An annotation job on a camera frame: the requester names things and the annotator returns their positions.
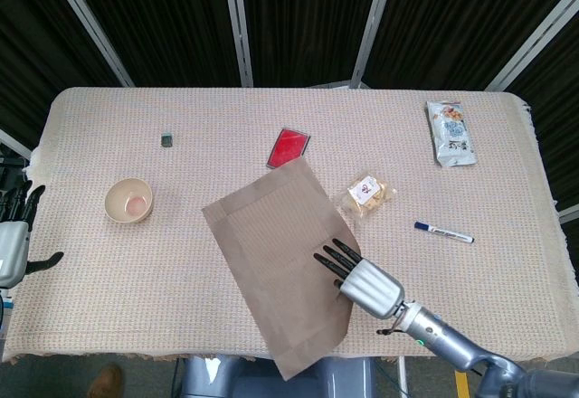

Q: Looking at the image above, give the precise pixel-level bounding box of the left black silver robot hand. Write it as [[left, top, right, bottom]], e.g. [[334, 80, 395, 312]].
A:
[[0, 179, 65, 289]]

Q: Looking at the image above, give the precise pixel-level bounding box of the white table leg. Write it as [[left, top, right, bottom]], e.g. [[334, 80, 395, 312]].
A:
[[396, 355, 409, 398]]

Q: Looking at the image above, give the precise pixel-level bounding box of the white snack bag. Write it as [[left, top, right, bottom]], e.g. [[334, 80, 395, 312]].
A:
[[424, 100, 479, 168]]

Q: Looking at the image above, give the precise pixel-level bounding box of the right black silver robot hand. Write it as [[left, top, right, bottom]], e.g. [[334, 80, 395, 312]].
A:
[[313, 237, 406, 321]]

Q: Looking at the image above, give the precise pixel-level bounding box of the red ink pad case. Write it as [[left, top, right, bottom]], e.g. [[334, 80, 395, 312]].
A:
[[265, 127, 312, 171]]

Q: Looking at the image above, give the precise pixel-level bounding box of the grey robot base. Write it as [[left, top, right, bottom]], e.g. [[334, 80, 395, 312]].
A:
[[180, 355, 376, 398]]

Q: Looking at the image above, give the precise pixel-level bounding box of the clear cookie packet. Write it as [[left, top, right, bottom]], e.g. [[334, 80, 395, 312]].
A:
[[334, 170, 398, 226]]

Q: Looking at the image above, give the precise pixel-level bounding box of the brown woven placemat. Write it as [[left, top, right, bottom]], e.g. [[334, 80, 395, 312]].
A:
[[201, 156, 361, 381]]

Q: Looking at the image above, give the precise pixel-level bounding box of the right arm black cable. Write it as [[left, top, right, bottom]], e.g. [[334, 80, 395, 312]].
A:
[[376, 309, 422, 336]]

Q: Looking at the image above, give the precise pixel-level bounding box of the beige bowl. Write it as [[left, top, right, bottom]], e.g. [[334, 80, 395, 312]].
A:
[[103, 177, 155, 224]]

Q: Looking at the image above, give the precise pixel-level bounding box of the white partition post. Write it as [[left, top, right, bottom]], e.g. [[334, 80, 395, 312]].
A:
[[43, 0, 136, 88], [482, 0, 579, 92], [220, 0, 254, 88], [350, 0, 400, 88], [558, 203, 579, 225], [0, 128, 33, 160]]

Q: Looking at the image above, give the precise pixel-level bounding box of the black curtain panel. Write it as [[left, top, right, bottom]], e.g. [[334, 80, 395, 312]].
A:
[[0, 0, 123, 150], [364, 0, 579, 90], [506, 13, 579, 212], [62, 0, 241, 88], [237, 0, 385, 88]]

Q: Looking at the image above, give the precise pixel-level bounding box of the blue white marker pen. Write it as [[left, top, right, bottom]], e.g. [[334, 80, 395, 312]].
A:
[[413, 221, 476, 245]]

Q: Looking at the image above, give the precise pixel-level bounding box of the beige woven tablecloth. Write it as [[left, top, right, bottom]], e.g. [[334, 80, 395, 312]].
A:
[[0, 86, 579, 365]]

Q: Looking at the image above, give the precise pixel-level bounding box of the brown shoe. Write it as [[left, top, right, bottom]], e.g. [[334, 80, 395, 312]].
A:
[[86, 364, 124, 398]]

